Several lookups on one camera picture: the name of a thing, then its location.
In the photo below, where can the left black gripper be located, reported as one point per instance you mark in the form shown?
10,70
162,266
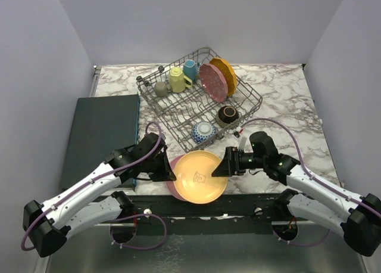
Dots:
166,173

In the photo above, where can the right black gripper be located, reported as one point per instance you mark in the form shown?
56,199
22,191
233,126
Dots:
230,166

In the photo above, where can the cream yellow round plate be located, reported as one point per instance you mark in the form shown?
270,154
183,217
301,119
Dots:
194,181

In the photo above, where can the red blue patterned bowl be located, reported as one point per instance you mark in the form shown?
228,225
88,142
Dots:
202,131

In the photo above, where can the brown patterned bowl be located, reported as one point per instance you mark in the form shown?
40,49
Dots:
226,116

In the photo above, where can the grey wire dish rack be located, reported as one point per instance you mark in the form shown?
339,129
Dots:
179,113

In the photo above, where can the grey ceramic mug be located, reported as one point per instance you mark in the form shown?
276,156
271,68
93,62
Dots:
162,88

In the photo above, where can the pink polka dot plate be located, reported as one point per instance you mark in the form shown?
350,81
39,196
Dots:
213,82

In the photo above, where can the light green ceramic mug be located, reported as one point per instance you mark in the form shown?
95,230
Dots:
178,80

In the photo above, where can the yellow polka dot plate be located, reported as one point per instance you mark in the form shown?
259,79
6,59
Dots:
228,73

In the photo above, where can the blue ceramic mug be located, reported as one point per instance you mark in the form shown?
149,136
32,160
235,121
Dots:
191,69

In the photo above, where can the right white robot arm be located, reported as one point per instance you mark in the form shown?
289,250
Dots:
354,217

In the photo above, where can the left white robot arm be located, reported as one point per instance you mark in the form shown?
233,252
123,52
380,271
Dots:
50,224

